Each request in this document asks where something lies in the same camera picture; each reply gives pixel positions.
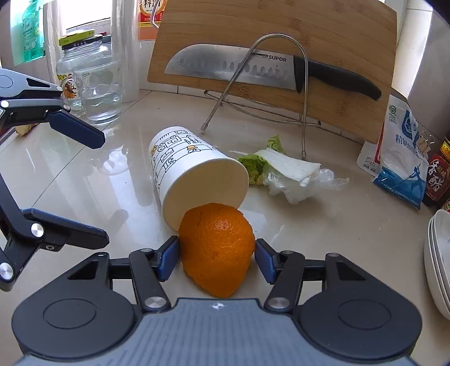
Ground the blue white salt bag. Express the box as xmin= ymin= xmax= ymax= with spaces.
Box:
xmin=356 ymin=94 xmax=432 ymax=211

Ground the bamboo cutting board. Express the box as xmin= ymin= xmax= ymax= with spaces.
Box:
xmin=147 ymin=0 xmax=398 ymax=144

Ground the napa cabbage leaf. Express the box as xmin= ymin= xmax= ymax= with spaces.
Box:
xmin=237 ymin=135 xmax=322 ymax=187

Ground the stack of white plates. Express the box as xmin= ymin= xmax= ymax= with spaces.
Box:
xmin=423 ymin=209 xmax=450 ymax=311

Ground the dark sauce bottle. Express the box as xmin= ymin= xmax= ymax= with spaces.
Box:
xmin=421 ymin=135 xmax=450 ymax=209

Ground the black handled kitchen knife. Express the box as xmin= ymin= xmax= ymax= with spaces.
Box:
xmin=164 ymin=44 xmax=383 ymax=102

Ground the white printed paper cup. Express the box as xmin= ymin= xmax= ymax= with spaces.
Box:
xmin=148 ymin=125 xmax=250 ymax=233

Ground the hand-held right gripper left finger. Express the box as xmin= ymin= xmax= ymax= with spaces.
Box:
xmin=68 ymin=236 xmax=181 ymax=312

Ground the orange peel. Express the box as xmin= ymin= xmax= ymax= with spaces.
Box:
xmin=178 ymin=203 xmax=256 ymax=298

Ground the green detergent bottle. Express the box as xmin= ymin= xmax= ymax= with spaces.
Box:
xmin=20 ymin=0 xmax=47 ymax=64

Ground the red label bottle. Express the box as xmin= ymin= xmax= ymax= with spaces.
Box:
xmin=136 ymin=0 xmax=167 ymax=42

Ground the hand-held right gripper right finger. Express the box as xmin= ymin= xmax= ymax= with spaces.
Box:
xmin=255 ymin=238 xmax=367 ymax=312

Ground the clear plastic bag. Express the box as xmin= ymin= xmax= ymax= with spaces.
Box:
xmin=263 ymin=168 xmax=350 ymax=205

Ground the metal wire rack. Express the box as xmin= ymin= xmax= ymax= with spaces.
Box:
xmin=199 ymin=33 xmax=321 ymax=161

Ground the plastic wrap roll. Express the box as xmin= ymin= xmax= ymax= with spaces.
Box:
xmin=111 ymin=0 xmax=142 ymax=103

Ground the glass jar with lid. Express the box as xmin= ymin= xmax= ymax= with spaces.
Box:
xmin=55 ymin=30 xmax=114 ymax=117

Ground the glass of water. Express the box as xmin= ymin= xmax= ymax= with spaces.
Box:
xmin=73 ymin=55 xmax=124 ymax=126

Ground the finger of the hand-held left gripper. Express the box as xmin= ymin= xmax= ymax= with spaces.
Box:
xmin=0 ymin=68 xmax=106 ymax=149
xmin=0 ymin=172 xmax=110 ymax=293

